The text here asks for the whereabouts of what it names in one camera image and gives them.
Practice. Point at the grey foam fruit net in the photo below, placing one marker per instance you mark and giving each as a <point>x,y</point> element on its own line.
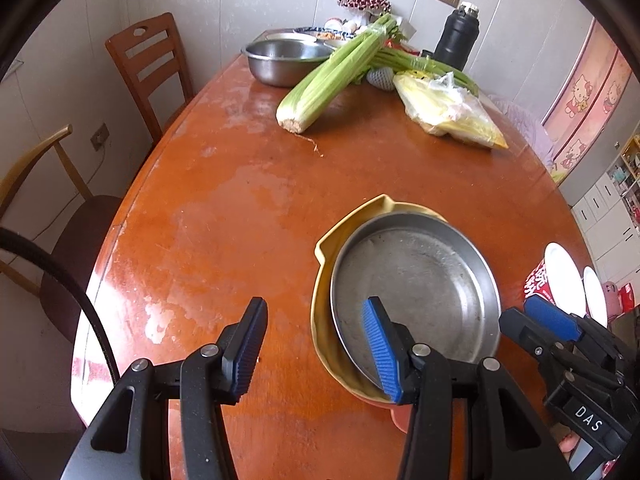
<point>381,80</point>

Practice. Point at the red plastic stool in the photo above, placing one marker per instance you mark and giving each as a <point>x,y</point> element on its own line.
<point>629,296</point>

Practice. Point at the white shelf cabinet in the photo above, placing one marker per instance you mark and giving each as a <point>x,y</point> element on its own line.
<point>610,220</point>

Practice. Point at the blue patterned dish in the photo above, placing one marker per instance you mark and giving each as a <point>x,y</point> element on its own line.
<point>325,34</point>

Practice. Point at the large red printed bowl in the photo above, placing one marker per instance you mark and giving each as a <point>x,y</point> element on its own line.
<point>537,280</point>

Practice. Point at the small red printed bowl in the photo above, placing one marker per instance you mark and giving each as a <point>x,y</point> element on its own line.
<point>595,295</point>

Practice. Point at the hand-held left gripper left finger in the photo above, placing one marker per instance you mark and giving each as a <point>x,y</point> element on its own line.
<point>245,355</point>

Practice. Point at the chair with dark seat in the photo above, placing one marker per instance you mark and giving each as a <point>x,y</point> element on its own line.
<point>75,240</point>

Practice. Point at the brown wooden slatted chair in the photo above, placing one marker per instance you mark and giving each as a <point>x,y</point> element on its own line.
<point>145,75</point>

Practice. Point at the round metal pan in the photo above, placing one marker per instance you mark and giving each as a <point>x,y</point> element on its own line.
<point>430,280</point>

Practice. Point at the bundle of green stems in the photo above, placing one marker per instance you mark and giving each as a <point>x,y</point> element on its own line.
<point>400,61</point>

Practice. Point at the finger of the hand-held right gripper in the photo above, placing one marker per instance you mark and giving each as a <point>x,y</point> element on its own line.
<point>552,315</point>
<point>525,330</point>

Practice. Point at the pink cartoon cat curtain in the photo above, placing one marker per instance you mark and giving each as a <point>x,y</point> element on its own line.
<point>585,105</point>

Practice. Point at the black thermos bottle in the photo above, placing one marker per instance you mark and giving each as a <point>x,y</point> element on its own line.
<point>452,45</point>

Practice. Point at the celery bunch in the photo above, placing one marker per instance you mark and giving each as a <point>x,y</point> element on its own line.
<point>320,90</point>

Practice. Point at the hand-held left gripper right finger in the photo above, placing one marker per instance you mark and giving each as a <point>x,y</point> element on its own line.
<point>382,350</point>

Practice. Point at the purple cloth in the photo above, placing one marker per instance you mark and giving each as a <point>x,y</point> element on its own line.
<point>525,130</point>

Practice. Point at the steel basin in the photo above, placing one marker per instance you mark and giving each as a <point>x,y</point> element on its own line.
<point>280,65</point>

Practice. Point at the plastic bag of corn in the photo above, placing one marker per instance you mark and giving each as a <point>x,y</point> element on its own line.
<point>450,110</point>

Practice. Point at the yellow shell-shaped plate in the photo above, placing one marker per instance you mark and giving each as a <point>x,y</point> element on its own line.
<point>325,310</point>

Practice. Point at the pink plastic stool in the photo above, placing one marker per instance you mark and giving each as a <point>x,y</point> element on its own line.
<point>612,300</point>

